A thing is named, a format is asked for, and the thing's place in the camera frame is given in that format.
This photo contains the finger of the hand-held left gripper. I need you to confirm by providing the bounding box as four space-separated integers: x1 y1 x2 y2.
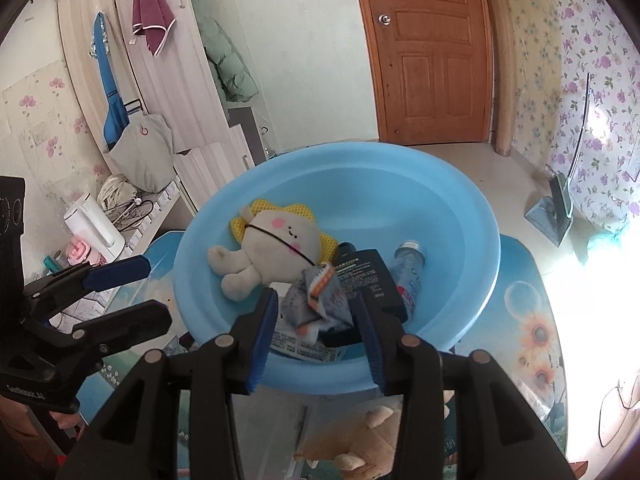
72 299 173 356
22 254 152 323

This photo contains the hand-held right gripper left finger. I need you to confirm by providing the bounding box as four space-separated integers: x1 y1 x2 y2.
55 289 280 480

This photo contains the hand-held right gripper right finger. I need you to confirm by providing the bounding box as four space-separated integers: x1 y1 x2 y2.
352 297 576 480

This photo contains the white printed tube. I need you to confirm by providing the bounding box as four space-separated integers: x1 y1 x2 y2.
270 327 346 363

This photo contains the grey patterned pouch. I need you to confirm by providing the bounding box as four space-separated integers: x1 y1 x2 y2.
280 262 353 343

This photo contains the black bottle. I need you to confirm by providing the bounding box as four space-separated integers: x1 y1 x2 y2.
320 241 408 348

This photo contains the brown plush bear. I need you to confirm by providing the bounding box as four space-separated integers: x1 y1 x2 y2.
292 399 407 480

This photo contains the clear tube with silver cap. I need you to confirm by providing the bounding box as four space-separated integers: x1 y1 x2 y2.
389 240 427 322

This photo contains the white plush with yellow mesh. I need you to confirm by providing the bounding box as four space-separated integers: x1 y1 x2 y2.
206 199 340 302

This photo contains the light blue plastic basin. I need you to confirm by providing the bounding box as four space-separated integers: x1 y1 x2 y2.
172 142 502 397

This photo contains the landscape print desktop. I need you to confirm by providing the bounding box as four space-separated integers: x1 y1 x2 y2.
65 230 571 480

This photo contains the person's left hand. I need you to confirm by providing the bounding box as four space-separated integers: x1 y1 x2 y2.
50 410 83 441

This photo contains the pink lidded cup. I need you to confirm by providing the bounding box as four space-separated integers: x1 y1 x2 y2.
65 237 108 267

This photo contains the white electric kettle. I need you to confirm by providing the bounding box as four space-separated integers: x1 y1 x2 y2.
62 195 126 263

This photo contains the brick pattern side shelf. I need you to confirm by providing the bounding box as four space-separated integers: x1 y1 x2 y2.
75 180 198 321

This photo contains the grey tote bag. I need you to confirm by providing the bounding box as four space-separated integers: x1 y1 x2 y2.
107 112 176 193

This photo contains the blue hanging bag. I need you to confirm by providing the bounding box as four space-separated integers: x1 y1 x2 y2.
91 11 132 153

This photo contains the light wood wardrobe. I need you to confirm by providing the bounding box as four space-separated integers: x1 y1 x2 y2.
56 0 256 211

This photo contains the green padded jacket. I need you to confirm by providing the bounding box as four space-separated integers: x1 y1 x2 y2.
185 0 260 103

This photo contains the teal plastic bag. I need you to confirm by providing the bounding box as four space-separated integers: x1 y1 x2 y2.
587 220 630 267

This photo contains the maroon towel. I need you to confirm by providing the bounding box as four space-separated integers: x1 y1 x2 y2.
131 0 178 57

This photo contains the brown wooden door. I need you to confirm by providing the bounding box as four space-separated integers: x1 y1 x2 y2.
350 0 496 146

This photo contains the black cable bundle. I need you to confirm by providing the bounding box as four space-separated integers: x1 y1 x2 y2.
112 199 156 227

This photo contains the white drawstring bag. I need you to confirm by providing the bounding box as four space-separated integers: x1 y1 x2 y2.
97 174 138 213

